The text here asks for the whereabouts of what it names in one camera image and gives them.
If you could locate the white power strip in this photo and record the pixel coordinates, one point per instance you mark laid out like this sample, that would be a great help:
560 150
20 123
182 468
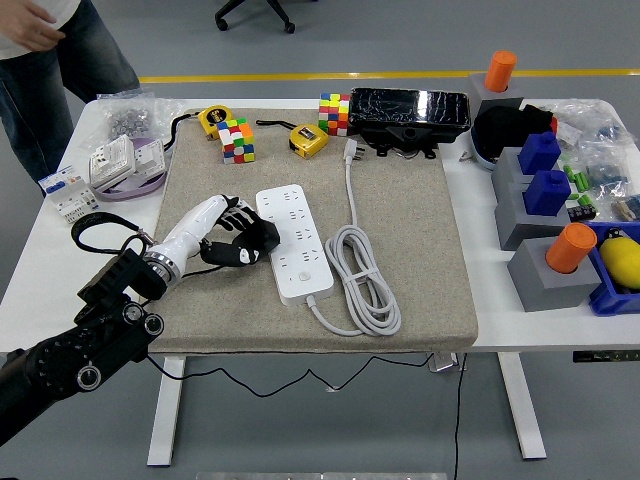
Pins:
295 210

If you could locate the clear bag of metal nuts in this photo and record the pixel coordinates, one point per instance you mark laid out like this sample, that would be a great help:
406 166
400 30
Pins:
125 120

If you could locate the black cloth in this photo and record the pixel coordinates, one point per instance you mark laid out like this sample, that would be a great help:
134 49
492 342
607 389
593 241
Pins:
500 127

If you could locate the clear bag of small parts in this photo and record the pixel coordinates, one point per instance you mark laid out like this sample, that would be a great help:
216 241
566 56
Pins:
585 120
627 207

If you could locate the black purple electronic module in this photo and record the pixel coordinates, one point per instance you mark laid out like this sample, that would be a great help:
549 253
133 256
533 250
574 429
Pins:
582 212

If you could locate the black office chair base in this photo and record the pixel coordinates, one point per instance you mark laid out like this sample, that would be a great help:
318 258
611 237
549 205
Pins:
289 27

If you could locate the purple tape roll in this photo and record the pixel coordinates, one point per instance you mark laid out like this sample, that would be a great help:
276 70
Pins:
120 192

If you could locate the white wall socket box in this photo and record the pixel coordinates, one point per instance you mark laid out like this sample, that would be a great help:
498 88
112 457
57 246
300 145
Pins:
112 160

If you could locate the black table control panel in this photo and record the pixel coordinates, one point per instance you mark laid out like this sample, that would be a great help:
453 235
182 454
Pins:
605 356

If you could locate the white blue circuit breaker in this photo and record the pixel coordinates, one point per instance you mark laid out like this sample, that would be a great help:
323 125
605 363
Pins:
60 187

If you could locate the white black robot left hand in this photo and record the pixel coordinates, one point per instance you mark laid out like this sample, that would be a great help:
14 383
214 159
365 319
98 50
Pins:
190 230

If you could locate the yellow tape measure square label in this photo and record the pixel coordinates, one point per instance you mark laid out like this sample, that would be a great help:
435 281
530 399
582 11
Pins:
307 140

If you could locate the green plastic cylinder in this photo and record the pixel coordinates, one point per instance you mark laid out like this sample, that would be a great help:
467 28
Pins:
575 197
581 181
568 171

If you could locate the white blue bowl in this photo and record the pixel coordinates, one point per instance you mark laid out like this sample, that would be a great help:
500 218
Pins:
482 157

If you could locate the orange plastic cylinder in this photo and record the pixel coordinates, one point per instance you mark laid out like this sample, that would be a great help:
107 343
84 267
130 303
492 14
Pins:
570 247
500 72

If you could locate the yellow tape measure round label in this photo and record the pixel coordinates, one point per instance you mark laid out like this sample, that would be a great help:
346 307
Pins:
212 117

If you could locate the metal bracket under table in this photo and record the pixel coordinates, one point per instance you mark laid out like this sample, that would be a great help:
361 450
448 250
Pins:
442 364

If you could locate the white table leg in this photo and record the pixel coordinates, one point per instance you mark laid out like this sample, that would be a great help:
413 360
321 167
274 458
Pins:
522 400
165 415

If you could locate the white packaged switch panel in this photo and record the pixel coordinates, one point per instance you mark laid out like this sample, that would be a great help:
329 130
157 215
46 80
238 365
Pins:
150 155

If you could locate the person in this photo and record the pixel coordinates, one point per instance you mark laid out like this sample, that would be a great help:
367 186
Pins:
30 100

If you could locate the yellow lemon-shaped toy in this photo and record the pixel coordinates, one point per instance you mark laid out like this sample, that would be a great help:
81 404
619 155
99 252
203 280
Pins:
622 260

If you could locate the black cracked-screen device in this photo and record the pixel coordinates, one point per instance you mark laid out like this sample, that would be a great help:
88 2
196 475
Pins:
400 107

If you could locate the grey-brown fabric mat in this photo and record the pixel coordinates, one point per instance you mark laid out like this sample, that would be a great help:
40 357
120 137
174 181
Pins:
400 200

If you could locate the black power adapter plug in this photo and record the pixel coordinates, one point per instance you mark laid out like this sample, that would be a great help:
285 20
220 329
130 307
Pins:
267 235

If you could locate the colourful puzzle cube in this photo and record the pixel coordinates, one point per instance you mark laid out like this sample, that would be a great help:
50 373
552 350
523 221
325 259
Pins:
237 142
332 115

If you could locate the blue plastic block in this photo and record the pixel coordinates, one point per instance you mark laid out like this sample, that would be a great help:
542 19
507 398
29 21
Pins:
539 152
547 195

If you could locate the clear bag of blue parts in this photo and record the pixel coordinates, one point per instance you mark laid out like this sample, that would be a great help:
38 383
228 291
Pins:
607 172

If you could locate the grey block with hole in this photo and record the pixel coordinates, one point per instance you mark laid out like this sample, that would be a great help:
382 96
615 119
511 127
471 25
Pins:
540 285
477 95
515 220
505 170

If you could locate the blue plastic bin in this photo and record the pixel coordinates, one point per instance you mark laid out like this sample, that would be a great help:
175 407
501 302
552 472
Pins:
612 302

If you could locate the person's right hand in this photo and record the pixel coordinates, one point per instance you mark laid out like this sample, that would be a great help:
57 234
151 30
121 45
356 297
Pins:
30 22

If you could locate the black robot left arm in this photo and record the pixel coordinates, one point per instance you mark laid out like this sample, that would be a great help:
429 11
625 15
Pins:
65 360

